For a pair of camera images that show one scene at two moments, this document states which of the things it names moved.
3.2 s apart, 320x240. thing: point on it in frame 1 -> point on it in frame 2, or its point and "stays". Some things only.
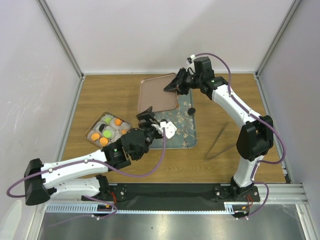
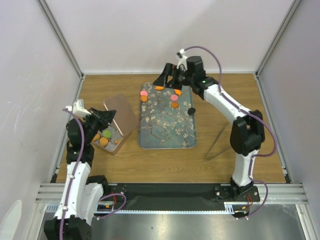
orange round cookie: [103, 141] stays
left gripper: [149, 121] -> [104, 118]
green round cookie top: [107, 133] stays
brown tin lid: [152, 94] -> [124, 117]
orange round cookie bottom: [95, 136] stays
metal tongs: [208, 156] stays
